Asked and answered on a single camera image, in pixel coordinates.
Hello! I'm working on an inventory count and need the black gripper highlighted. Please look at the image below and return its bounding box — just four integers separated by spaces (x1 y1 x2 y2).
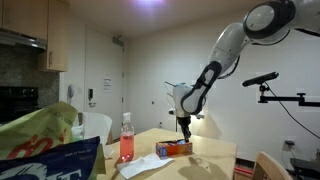
177 116 191 142

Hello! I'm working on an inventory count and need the orange blue ziplock bag box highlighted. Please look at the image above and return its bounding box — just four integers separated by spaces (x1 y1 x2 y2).
155 139 193 158

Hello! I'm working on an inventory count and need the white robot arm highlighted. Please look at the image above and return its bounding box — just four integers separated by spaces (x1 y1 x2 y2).
173 0 320 139

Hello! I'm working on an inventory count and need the blue snack bag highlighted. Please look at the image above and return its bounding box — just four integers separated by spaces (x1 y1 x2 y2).
0 136 100 180

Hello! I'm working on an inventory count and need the green chip bag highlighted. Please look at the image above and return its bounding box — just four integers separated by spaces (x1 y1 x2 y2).
0 101 106 180

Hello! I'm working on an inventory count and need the white paper towel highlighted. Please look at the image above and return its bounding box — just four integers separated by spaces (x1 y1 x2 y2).
117 153 172 179

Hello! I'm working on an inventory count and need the pink liquid spray bottle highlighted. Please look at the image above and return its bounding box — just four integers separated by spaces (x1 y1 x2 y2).
120 112 134 162

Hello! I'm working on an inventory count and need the white chair back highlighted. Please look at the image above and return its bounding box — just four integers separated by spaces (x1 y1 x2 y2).
82 112 112 145

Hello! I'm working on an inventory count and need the white door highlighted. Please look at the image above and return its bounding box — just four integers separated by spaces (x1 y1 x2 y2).
85 28 124 139

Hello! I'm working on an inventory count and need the black oven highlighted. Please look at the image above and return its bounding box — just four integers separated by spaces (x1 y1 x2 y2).
0 86 40 123

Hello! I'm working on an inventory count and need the wooden upper cabinet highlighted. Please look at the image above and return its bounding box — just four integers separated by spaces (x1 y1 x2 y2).
0 0 70 72

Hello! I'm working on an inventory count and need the steel range hood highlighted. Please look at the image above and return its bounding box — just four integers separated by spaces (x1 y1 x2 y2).
0 28 47 51

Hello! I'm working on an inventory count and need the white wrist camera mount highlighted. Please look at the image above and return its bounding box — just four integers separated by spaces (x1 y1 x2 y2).
168 108 205 119

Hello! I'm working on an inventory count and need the black stereo camera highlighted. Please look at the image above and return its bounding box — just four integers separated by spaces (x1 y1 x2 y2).
242 72 279 87

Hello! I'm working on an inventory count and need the black camera cable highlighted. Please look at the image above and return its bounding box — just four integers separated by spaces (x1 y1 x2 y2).
266 87 320 141

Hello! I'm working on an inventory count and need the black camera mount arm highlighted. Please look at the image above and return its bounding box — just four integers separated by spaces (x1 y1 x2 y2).
259 85 320 107

